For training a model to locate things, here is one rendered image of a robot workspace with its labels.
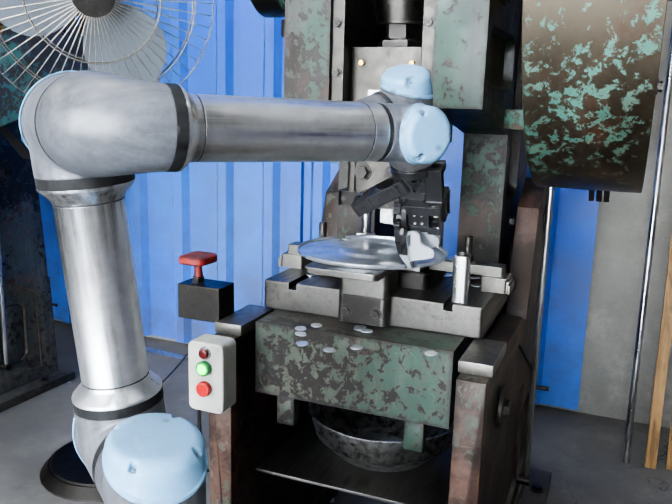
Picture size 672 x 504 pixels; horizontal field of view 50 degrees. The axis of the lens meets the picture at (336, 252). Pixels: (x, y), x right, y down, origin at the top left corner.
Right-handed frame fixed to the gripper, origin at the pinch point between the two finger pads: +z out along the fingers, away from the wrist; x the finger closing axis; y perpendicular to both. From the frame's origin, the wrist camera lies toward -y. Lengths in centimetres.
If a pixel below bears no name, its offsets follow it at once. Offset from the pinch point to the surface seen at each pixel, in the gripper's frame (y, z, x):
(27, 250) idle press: -157, 58, 58
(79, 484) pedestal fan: -93, 79, -11
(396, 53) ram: -7.6, -26.9, 28.3
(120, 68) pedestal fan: -86, -15, 48
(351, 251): -12.5, 3.0, 5.1
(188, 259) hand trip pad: -43.0, 2.3, -3.7
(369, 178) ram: -11.1, -6.9, 15.8
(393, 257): -4.3, 3.8, 5.5
